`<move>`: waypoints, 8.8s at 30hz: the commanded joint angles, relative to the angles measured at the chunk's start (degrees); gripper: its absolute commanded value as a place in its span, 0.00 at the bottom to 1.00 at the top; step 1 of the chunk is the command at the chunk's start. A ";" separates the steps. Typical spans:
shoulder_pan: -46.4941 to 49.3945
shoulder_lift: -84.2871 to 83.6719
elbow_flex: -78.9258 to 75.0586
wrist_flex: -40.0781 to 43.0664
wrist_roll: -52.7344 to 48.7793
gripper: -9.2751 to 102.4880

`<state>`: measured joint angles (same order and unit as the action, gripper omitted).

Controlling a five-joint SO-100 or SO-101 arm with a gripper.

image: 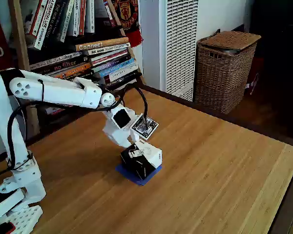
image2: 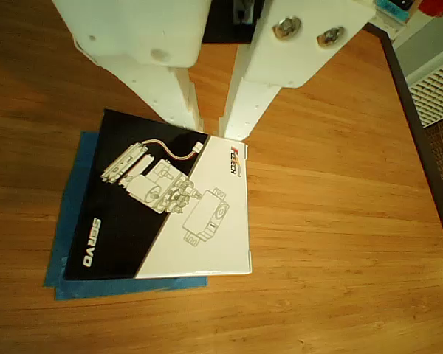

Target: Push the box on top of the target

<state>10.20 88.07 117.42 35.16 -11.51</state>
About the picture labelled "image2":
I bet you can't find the black white servo box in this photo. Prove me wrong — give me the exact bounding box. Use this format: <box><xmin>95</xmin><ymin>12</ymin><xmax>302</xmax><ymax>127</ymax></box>
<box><xmin>64</xmin><ymin>108</ymin><xmax>253</xmax><ymax>281</ymax></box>

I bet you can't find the blue tape square target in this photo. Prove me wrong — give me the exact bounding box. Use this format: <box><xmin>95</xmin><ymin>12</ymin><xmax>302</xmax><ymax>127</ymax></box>
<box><xmin>43</xmin><ymin>131</ymin><xmax>210</xmax><ymax>302</ymax></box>

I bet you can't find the white radiator grille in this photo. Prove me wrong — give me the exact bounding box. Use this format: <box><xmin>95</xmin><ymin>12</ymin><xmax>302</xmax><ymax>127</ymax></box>
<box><xmin>405</xmin><ymin>55</ymin><xmax>443</xmax><ymax>129</ymax></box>

